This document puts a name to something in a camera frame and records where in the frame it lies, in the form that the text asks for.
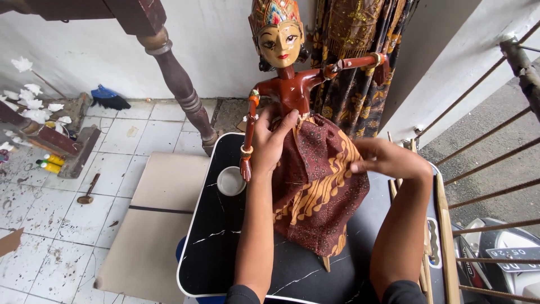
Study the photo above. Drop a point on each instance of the bundle of thin wooden sticks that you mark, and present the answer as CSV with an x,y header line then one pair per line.
x,y
445,236

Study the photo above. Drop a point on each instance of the dark wooden stand base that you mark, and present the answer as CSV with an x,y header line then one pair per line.
x,y
63,143

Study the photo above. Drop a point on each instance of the black marble-pattern folding table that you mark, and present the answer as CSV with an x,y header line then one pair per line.
x,y
219,236

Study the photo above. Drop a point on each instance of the brown cardboard scrap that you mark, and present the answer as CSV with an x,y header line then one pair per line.
x,y
9,241

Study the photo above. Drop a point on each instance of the rusty iron bar railing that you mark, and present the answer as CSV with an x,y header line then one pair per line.
x,y
489,162

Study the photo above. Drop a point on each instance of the blue brush with black bristles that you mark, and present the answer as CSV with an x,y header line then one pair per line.
x,y
107,99

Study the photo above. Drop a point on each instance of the person's black left sleeve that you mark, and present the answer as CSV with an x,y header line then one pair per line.
x,y
242,295

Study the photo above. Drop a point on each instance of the dark turned wooden furniture leg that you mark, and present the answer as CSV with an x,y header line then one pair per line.
x,y
181,84

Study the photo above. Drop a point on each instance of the white round cup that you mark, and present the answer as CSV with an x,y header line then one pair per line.
x,y
230,181

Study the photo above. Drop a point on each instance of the hanging batik sequined cloth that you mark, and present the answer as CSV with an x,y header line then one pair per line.
x,y
358,93

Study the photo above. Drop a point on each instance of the beige cardboard sheet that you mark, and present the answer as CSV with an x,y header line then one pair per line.
x,y
156,236

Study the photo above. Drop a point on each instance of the person's black sleeve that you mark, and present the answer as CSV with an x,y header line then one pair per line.
x,y
242,295
404,293

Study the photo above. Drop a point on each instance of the wooden puppet with batik skirt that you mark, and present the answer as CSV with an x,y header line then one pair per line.
x,y
314,185

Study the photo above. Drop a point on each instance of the person's black right sleeve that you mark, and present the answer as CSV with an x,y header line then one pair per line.
x,y
404,293

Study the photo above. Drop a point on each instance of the parked motorcycle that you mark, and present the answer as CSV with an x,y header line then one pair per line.
x,y
502,257

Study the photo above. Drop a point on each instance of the person's right hand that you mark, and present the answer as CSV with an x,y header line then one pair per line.
x,y
396,160

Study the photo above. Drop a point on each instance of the person's left hand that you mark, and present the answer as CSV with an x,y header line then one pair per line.
x,y
265,152

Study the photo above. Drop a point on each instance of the small wooden mallet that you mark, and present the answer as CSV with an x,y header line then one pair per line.
x,y
87,193

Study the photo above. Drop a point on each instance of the yellow paint bottle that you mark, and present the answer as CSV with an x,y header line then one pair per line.
x,y
49,167
55,159

